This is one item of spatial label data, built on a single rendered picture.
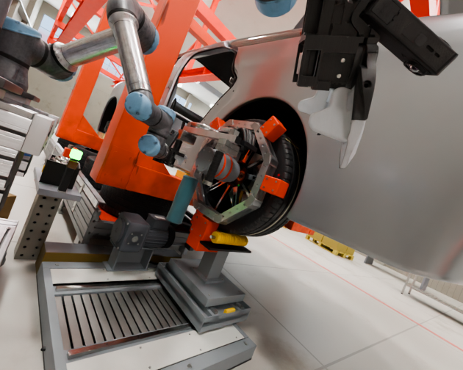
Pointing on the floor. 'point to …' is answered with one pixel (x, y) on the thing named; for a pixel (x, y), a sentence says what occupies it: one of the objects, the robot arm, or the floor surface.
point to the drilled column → (36, 227)
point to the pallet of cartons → (331, 246)
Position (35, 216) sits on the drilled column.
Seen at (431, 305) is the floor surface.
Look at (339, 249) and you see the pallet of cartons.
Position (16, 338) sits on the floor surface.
